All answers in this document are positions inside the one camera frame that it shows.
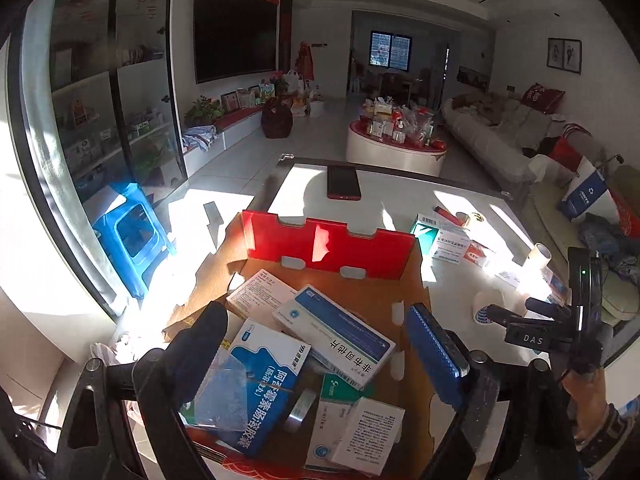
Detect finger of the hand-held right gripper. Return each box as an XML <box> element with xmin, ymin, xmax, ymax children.
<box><xmin>526</xmin><ymin>298</ymin><xmax>571</xmax><ymax>321</ymax></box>
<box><xmin>482</xmin><ymin>304</ymin><xmax>571</xmax><ymax>358</ymax></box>

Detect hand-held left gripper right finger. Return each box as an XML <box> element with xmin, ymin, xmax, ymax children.
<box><xmin>404</xmin><ymin>304</ymin><xmax>581</xmax><ymax>480</ymax></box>

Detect glass display cabinet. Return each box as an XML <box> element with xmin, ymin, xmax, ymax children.
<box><xmin>7</xmin><ymin>0</ymin><xmax>190</xmax><ymax>317</ymax></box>

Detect person's right hand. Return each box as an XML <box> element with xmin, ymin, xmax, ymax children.
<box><xmin>562</xmin><ymin>371</ymin><xmax>607</xmax><ymax>443</ymax></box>

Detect red cardboard box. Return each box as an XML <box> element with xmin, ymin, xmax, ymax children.
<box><xmin>162</xmin><ymin>210</ymin><xmax>437</xmax><ymax>480</ymax></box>

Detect green potted plant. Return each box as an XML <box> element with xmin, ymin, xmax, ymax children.
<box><xmin>185</xmin><ymin>96</ymin><xmax>226</xmax><ymax>128</ymax></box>

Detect clear tape roll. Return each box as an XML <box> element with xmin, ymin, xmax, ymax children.
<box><xmin>284</xmin><ymin>388</ymin><xmax>319</xmax><ymax>434</ymax></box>

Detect white cloth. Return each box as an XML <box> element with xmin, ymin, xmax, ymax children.
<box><xmin>90</xmin><ymin>337</ymin><xmax>136</xmax><ymax>376</ymax></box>

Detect round white coffee table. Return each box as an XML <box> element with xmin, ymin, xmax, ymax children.
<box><xmin>345</xmin><ymin>119</ymin><xmax>449</xmax><ymax>177</ymax></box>

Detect person's right forearm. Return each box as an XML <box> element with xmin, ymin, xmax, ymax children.
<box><xmin>575</xmin><ymin>395</ymin><xmax>640</xmax><ymax>480</ymax></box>

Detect blue plastic stool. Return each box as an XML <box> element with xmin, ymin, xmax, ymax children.
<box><xmin>91</xmin><ymin>182</ymin><xmax>177</xmax><ymax>300</ymax></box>

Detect blue clothes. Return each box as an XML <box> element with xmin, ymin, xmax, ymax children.
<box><xmin>579</xmin><ymin>211</ymin><xmax>633</xmax><ymax>266</ymax></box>

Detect white box blue round logo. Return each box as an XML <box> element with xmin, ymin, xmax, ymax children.
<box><xmin>304</xmin><ymin>427</ymin><xmax>351</xmax><ymax>472</ymax></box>

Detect beige lounge sofa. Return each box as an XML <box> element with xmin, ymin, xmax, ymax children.
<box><xmin>530</xmin><ymin>160</ymin><xmax>640</xmax><ymax>326</ymax></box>

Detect row of gift boxes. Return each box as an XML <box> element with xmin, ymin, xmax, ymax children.
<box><xmin>220</xmin><ymin>80</ymin><xmax>281</xmax><ymax>111</ymax></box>

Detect window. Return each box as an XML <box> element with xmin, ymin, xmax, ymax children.
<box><xmin>369</xmin><ymin>30</ymin><xmax>413</xmax><ymax>72</ymax></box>

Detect blue medicine box rubber band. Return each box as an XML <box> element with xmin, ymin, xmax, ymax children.
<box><xmin>219</xmin><ymin>317</ymin><xmax>312</xmax><ymax>458</ymax></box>

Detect dark round bag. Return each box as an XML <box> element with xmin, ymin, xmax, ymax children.
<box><xmin>260</xmin><ymin>96</ymin><xmax>294</xmax><ymax>140</ymax></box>

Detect red printed bag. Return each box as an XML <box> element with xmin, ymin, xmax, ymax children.
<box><xmin>606</xmin><ymin>187</ymin><xmax>640</xmax><ymax>238</ymax></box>

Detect white medicine box blue stripe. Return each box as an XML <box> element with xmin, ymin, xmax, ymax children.
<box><xmin>271</xmin><ymin>284</ymin><xmax>397</xmax><ymax>392</ymax></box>

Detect red lighter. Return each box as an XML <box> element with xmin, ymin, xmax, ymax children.
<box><xmin>433</xmin><ymin>205</ymin><xmax>464</xmax><ymax>226</ymax></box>

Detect white medicine box black text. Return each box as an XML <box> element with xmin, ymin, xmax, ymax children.
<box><xmin>329</xmin><ymin>396</ymin><xmax>407</xmax><ymax>477</ymax></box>

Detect wall television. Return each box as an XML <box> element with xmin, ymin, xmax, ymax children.
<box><xmin>193</xmin><ymin>0</ymin><xmax>279</xmax><ymax>86</ymax></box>

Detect cream tape roll printed core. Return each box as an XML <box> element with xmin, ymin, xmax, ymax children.
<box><xmin>524</xmin><ymin>242</ymin><xmax>552</xmax><ymax>272</ymax></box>

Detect white box green logo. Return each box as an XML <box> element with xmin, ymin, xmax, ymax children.
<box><xmin>319</xmin><ymin>371</ymin><xmax>373</xmax><ymax>411</ymax></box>

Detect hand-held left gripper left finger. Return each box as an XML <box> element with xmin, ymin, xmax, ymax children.
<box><xmin>52</xmin><ymin>301</ymin><xmax>229</xmax><ymax>480</ymax></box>

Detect red phone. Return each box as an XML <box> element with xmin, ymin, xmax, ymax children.
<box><xmin>326</xmin><ymin>165</ymin><xmax>362</xmax><ymax>201</ymax></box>

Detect red hanging decoration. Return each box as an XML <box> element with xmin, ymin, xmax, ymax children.
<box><xmin>294</xmin><ymin>41</ymin><xmax>316</xmax><ymax>82</ymax></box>

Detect framed wall pictures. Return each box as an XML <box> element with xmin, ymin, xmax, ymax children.
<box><xmin>547</xmin><ymin>37</ymin><xmax>583</xmax><ymax>74</ymax></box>

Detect striped cloth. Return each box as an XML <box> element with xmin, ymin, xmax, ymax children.
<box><xmin>181</xmin><ymin>124</ymin><xmax>219</xmax><ymax>154</ymax></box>

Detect red and white medicine box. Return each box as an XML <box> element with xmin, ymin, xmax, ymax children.
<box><xmin>462</xmin><ymin>242</ymin><xmax>494</xmax><ymax>268</ymax></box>

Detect red cushion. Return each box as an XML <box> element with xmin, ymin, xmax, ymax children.
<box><xmin>520</xmin><ymin>82</ymin><xmax>567</xmax><ymax>116</ymax></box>

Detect low television bench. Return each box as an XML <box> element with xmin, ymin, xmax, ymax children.
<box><xmin>182</xmin><ymin>102</ymin><xmax>281</xmax><ymax>171</ymax></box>

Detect white medicine box green corner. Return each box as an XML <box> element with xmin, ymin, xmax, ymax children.
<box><xmin>409</xmin><ymin>213</ymin><xmax>473</xmax><ymax>264</ymax></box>

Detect dining table with chairs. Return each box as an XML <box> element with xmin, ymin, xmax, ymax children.
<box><xmin>357</xmin><ymin>67</ymin><xmax>436</xmax><ymax>106</ymax></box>

